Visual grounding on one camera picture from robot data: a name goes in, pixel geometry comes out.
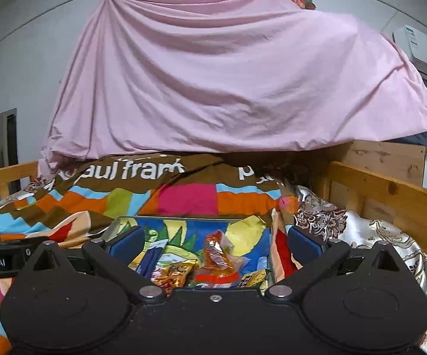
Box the pink bed sheet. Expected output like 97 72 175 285
38 0 427 178

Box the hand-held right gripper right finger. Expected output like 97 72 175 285
263 225 408 302

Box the wooden cabinet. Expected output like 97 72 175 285
325 140 427 187

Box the floral satin quilt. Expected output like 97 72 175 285
0 177 427 355

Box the white air conditioner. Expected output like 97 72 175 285
392 25 427 91

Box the golden snack packet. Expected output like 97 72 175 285
150 259 199 294

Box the white printed snack packet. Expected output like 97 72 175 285
189 272 238 289

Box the orange snack packet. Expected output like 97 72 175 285
199 230 244 278

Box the blue snack packet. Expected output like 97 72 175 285
137 246 163 279

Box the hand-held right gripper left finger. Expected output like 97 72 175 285
25 225 166 302

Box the yellow green snack packet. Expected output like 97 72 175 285
236 269 268 289

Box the metal tray with dinosaur drawing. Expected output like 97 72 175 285
102 215 278 291

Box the colourful printed blanket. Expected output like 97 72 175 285
0 151 299 355

